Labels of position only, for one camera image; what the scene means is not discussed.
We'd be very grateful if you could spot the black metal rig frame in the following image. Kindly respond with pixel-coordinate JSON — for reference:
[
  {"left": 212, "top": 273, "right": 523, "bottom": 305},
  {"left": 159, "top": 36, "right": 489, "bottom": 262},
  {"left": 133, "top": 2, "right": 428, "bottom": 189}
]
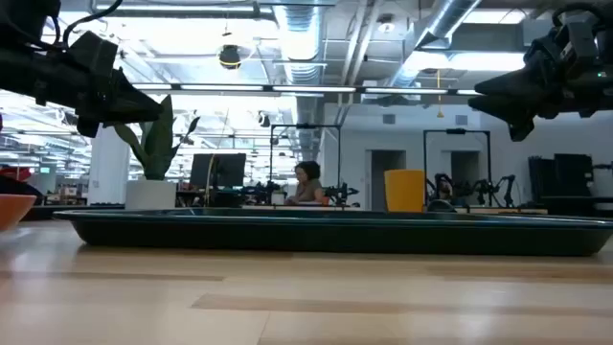
[
  {"left": 268, "top": 123, "right": 343, "bottom": 194},
  {"left": 422, "top": 127, "right": 493, "bottom": 208}
]

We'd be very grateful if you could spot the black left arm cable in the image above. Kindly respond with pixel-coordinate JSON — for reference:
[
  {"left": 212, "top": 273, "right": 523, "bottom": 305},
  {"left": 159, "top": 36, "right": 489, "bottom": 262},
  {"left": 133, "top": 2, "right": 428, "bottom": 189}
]
[{"left": 60, "top": 0, "right": 125, "bottom": 45}]

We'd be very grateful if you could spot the person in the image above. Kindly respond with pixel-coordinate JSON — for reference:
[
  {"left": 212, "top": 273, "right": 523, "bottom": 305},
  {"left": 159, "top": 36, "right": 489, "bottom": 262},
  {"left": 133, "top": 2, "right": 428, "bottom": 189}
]
[{"left": 284, "top": 160, "right": 328, "bottom": 207}]

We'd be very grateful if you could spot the yellow hanging ceiling cord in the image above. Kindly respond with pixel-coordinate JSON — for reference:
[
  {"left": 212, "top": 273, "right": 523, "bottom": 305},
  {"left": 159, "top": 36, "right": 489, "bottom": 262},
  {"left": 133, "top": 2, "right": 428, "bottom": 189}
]
[{"left": 435, "top": 69, "right": 445, "bottom": 120}]

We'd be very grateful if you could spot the red background object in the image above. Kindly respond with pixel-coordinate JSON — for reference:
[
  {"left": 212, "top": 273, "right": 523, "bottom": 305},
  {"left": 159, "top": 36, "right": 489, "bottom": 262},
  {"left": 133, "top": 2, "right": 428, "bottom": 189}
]
[{"left": 0, "top": 165, "right": 34, "bottom": 184}]

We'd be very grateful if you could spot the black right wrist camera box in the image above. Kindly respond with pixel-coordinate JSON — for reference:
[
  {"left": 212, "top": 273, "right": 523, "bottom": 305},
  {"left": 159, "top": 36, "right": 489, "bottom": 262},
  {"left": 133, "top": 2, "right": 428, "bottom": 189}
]
[{"left": 556, "top": 11, "right": 601, "bottom": 66}]

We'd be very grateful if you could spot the long ceiling light strip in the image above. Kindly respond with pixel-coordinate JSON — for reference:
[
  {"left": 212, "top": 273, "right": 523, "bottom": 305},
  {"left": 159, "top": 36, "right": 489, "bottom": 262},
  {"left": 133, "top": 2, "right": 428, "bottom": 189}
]
[{"left": 130, "top": 82, "right": 482, "bottom": 96}]

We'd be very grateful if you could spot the dark green plastic tray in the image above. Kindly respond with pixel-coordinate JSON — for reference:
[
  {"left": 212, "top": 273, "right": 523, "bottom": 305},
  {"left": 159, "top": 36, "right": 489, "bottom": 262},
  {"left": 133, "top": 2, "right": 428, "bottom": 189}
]
[{"left": 53, "top": 207, "right": 613, "bottom": 257}]

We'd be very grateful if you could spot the black computer monitor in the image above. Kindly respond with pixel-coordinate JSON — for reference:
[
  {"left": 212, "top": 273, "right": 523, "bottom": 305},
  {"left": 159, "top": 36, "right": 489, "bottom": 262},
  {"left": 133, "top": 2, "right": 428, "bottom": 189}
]
[{"left": 189, "top": 152, "right": 248, "bottom": 190}]

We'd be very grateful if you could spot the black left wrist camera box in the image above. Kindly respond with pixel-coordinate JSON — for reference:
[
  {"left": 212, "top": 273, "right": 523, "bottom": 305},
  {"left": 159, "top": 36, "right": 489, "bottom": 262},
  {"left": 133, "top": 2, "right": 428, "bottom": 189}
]
[{"left": 66, "top": 31, "right": 120, "bottom": 81}]

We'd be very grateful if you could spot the grey doorway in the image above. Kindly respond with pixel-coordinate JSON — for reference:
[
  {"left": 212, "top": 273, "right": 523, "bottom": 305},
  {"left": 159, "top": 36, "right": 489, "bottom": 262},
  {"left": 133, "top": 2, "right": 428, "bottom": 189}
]
[
  {"left": 449, "top": 149, "right": 482, "bottom": 194},
  {"left": 370, "top": 149, "right": 408, "bottom": 213}
]

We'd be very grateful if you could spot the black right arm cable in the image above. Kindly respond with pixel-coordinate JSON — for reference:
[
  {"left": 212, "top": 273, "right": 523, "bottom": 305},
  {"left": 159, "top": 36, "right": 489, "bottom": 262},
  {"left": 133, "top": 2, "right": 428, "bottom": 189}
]
[{"left": 551, "top": 1, "right": 613, "bottom": 29}]

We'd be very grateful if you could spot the white plant pot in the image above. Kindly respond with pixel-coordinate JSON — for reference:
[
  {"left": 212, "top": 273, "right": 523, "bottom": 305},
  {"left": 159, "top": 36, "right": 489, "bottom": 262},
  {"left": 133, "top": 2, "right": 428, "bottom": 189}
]
[{"left": 125, "top": 178, "right": 178, "bottom": 211}]

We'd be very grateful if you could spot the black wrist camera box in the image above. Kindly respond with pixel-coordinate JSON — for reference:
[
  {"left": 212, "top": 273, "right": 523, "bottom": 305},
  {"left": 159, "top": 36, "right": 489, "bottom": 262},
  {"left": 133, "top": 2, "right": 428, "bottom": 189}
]
[
  {"left": 66, "top": 31, "right": 120, "bottom": 81},
  {"left": 556, "top": 11, "right": 601, "bottom": 66}
]

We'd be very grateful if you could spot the silver ceiling air duct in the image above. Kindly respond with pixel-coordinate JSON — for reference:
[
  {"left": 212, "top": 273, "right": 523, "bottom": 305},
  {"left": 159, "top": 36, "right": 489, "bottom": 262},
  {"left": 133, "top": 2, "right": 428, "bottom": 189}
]
[{"left": 273, "top": 3, "right": 328, "bottom": 162}]

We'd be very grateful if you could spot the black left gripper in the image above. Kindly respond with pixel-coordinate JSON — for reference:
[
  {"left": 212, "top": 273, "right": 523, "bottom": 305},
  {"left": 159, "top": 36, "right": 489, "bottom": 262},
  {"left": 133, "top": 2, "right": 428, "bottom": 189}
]
[{"left": 0, "top": 45, "right": 165, "bottom": 139}]

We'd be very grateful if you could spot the white round building column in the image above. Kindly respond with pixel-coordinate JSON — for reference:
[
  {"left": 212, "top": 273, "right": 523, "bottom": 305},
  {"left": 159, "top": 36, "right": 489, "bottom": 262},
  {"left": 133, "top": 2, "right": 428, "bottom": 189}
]
[{"left": 87, "top": 124, "right": 132, "bottom": 207}]

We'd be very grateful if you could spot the black background cabinet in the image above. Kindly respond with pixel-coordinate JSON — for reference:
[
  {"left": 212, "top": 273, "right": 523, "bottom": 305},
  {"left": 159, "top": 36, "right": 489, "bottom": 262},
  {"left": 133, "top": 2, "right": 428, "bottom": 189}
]
[{"left": 527, "top": 152, "right": 596, "bottom": 204}]

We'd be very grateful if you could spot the black ceiling dome camera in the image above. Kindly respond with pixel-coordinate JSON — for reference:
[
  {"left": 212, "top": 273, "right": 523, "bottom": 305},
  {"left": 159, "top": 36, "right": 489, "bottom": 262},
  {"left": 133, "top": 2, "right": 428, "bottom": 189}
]
[{"left": 217, "top": 43, "right": 242, "bottom": 71}]

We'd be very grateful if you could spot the orange ribbed plate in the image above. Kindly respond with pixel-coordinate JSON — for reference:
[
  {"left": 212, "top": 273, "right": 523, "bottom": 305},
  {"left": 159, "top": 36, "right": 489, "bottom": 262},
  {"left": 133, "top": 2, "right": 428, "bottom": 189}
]
[{"left": 0, "top": 193, "right": 37, "bottom": 232}]

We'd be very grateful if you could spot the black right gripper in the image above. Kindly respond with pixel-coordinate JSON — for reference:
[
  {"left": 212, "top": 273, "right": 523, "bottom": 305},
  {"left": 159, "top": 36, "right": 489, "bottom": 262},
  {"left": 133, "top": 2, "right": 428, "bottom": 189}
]
[{"left": 467, "top": 28, "right": 596, "bottom": 143}]

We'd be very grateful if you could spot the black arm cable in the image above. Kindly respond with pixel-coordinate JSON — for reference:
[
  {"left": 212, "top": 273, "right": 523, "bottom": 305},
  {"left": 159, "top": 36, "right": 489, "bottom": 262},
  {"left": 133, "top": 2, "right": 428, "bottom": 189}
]
[
  {"left": 551, "top": 1, "right": 613, "bottom": 29},
  {"left": 60, "top": 0, "right": 125, "bottom": 45}
]

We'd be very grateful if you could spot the yellow plastic cup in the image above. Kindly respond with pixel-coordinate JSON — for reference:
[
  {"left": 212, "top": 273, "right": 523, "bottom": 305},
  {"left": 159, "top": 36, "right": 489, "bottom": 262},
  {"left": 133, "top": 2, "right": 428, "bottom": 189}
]
[{"left": 383, "top": 169, "right": 426, "bottom": 214}]

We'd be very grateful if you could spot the green leafy potted plant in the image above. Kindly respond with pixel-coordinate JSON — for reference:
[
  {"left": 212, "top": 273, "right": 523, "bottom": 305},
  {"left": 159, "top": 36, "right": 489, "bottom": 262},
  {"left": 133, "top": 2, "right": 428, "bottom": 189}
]
[{"left": 113, "top": 94, "right": 202, "bottom": 182}]

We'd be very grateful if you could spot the black table edge rail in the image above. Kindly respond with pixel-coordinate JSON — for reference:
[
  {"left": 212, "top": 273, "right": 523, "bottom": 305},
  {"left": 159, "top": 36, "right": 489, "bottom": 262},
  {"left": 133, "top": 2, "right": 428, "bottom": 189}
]
[{"left": 21, "top": 204, "right": 126, "bottom": 222}]

